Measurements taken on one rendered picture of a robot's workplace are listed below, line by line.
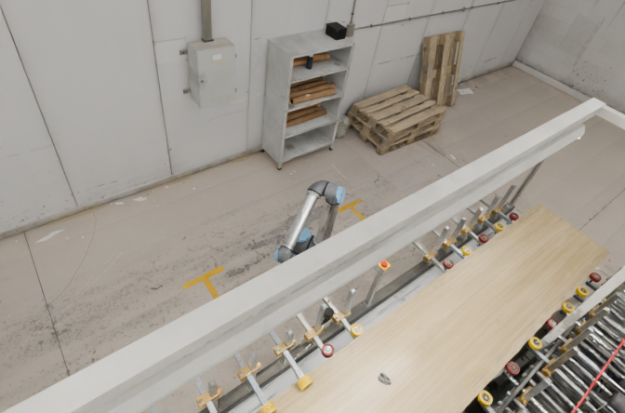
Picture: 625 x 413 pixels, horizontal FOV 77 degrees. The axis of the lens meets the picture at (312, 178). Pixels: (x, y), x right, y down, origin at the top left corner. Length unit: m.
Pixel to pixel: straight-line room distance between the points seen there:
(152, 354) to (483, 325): 2.56
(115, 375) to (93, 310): 3.06
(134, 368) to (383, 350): 2.04
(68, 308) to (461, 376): 3.16
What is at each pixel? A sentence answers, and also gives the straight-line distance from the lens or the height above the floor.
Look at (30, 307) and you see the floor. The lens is 4.25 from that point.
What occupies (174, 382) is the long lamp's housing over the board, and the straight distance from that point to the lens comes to 1.08.
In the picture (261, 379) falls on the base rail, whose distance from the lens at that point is 2.83.
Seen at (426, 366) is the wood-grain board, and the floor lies 0.90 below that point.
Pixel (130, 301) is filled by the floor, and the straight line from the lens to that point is 4.00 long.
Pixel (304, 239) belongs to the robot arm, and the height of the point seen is 0.87.
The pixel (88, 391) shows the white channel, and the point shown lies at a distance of 1.00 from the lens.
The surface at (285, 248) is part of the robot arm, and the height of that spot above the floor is 1.20.
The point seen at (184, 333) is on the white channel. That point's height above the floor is 2.46.
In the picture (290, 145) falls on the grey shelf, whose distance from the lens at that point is 5.25.
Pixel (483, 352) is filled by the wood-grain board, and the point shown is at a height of 0.90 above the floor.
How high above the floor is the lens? 3.36
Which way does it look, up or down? 42 degrees down
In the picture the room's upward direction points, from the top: 11 degrees clockwise
